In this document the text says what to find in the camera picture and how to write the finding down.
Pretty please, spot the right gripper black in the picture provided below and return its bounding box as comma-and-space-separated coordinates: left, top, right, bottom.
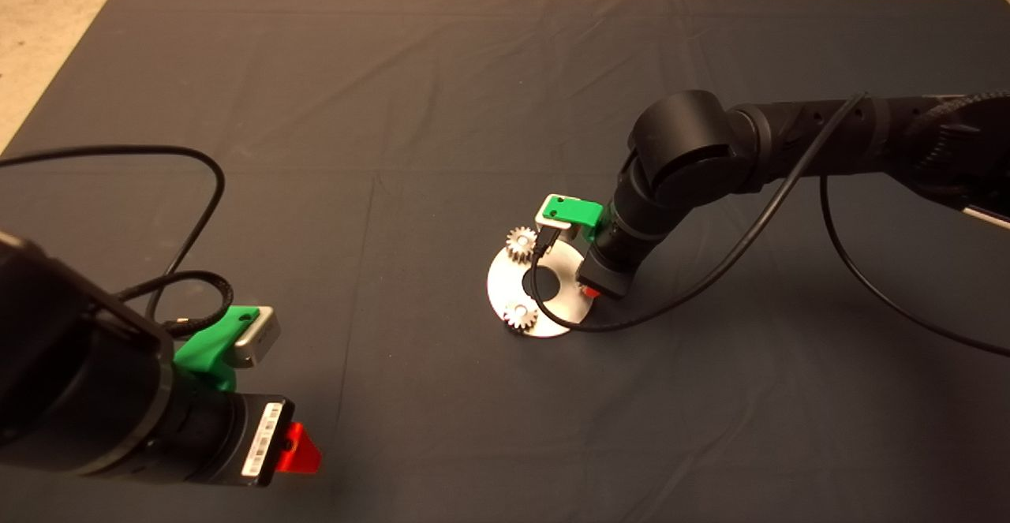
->
575, 232, 642, 301

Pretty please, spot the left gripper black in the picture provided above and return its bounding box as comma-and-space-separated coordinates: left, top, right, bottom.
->
224, 394, 324, 488

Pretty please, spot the small steel spur gear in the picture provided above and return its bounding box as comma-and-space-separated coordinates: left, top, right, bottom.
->
504, 302, 540, 334
506, 226, 541, 264

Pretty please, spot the round metal carrier plate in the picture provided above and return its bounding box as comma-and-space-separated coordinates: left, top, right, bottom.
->
487, 237, 594, 339

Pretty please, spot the dark grey table cloth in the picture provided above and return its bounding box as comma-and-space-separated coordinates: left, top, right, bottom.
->
0, 0, 1010, 523

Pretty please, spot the right green camera mount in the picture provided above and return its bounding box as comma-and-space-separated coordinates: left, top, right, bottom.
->
544, 195, 606, 245

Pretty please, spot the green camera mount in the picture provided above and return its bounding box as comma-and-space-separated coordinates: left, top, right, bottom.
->
174, 305, 261, 393
544, 195, 606, 245

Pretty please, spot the right silver camera box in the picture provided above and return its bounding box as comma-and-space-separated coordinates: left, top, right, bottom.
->
534, 195, 574, 233

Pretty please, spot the silver camera box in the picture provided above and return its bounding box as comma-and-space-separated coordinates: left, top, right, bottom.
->
234, 306, 282, 369
534, 195, 574, 233

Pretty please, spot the left silver camera box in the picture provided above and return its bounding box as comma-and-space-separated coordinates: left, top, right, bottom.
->
234, 306, 282, 369

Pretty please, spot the left green camera mount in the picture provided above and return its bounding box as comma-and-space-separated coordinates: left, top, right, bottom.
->
174, 305, 261, 393

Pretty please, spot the left thin black camera cable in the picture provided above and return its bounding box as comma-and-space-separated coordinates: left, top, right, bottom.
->
0, 144, 236, 339

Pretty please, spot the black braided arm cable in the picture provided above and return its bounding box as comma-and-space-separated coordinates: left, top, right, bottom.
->
907, 89, 1010, 167

